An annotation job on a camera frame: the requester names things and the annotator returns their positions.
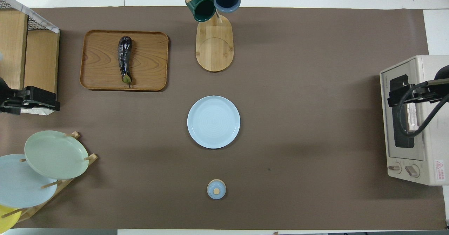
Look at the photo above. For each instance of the dark purple eggplant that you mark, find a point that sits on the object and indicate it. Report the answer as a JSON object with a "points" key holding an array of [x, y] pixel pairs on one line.
{"points": [[125, 54]]}

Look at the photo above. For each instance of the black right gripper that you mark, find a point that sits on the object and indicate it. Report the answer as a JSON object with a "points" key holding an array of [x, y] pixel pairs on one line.
{"points": [[435, 92]]}

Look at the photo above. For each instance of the light blue round plate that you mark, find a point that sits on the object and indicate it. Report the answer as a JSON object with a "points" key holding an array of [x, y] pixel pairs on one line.
{"points": [[213, 122]]}

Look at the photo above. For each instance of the yellow plate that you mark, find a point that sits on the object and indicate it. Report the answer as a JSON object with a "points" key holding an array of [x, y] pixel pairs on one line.
{"points": [[7, 219]]}

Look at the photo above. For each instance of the pale green plate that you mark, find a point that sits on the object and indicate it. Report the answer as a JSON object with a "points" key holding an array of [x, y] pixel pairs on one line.
{"points": [[56, 155]]}

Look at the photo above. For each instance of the brown table mat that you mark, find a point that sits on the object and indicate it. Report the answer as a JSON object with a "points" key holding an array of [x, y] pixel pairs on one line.
{"points": [[298, 122]]}

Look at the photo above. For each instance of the rectangular wooden tray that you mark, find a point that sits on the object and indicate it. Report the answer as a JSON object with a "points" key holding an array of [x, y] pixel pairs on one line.
{"points": [[101, 63]]}

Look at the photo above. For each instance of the dark green mug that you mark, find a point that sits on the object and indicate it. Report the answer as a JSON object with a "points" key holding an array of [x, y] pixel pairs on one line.
{"points": [[202, 8]]}

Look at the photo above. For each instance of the beige toaster oven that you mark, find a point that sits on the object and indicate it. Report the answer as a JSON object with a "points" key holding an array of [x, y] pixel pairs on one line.
{"points": [[433, 143]]}

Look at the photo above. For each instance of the glass oven door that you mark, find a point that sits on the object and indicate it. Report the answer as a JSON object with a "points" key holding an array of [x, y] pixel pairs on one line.
{"points": [[391, 136]]}

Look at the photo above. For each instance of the wooden mug tree stand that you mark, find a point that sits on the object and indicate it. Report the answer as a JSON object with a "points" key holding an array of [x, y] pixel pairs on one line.
{"points": [[214, 49]]}

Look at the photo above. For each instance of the beige oven knob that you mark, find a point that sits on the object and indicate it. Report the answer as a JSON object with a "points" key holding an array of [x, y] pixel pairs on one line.
{"points": [[412, 171], [394, 167]]}

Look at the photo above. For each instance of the pale blue racked plate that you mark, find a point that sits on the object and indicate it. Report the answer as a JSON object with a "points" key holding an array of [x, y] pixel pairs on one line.
{"points": [[17, 186]]}

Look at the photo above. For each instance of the wooden plate rack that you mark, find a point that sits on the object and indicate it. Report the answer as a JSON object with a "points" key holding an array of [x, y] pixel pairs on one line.
{"points": [[75, 173]]}

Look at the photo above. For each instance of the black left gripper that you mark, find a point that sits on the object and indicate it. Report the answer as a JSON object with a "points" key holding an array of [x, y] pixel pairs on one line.
{"points": [[15, 101]]}

